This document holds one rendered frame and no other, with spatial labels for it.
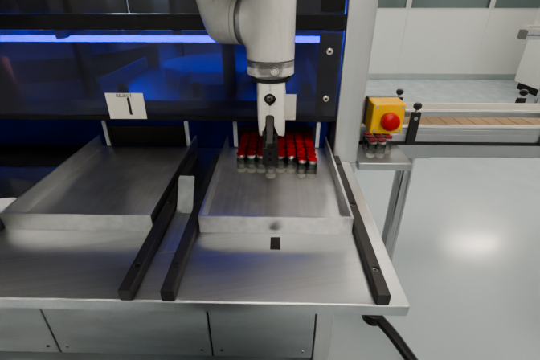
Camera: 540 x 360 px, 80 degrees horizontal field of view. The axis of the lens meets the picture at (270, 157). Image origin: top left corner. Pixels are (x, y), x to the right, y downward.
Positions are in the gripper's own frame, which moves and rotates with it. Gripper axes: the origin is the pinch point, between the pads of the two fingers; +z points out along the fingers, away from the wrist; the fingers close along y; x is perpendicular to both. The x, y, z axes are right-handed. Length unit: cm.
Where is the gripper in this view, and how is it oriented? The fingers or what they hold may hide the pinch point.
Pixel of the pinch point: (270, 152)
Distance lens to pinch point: 64.9
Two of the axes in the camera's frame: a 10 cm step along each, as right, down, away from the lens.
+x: -10.0, -0.1, 0.2
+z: 0.0, 8.9, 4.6
